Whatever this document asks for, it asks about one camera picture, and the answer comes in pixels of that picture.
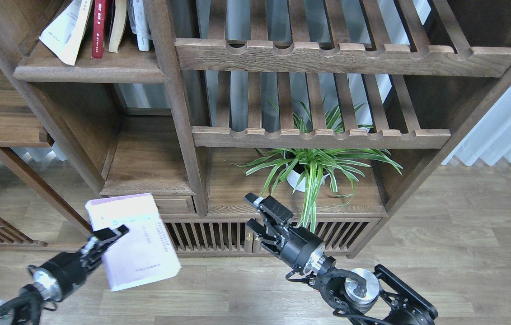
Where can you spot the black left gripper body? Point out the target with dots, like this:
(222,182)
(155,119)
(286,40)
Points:
(63,274)

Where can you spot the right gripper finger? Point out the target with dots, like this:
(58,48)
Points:
(260,232)
(271,208)

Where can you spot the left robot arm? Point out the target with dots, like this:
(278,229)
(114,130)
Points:
(26,308)

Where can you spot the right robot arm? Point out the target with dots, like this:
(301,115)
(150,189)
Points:
(361,296)

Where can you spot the dark wooden bookshelf unit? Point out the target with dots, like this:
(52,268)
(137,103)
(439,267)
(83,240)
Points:
(226,78)

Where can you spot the pale lavender cover book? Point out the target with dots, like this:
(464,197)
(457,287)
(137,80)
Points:
(145,254)

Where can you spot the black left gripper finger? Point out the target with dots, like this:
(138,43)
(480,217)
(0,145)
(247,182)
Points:
(100,240)

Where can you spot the yellow green cover book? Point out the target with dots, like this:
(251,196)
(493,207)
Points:
(64,35)

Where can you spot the upright white book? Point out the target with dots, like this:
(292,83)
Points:
(139,24)

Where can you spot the red cover book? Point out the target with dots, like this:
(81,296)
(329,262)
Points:
(98,37)

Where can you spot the green spider plant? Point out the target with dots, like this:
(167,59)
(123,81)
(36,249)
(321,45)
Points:
(313,165)

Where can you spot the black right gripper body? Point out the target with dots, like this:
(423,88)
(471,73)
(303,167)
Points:
(297,247)

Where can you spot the upright cream paged book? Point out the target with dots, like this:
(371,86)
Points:
(119,21)

